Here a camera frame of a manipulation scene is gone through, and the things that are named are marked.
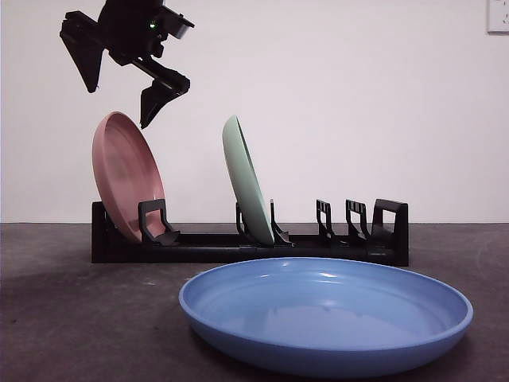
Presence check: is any black plate rack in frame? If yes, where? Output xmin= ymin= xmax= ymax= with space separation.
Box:
xmin=91 ymin=197 xmax=410 ymax=267

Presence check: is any blue plate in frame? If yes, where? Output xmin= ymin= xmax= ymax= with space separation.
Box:
xmin=177 ymin=257 xmax=475 ymax=379

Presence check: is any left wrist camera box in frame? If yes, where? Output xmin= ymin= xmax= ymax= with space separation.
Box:
xmin=153 ymin=6 xmax=196 ymax=42

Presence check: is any white wall socket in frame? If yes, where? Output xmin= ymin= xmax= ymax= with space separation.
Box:
xmin=488 ymin=0 xmax=509 ymax=35

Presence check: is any pink plate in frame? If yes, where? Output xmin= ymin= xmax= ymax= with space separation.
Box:
xmin=91 ymin=111 xmax=166 ymax=244

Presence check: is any pale green plate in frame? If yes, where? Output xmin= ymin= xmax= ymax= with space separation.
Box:
xmin=221 ymin=115 xmax=276 ymax=244

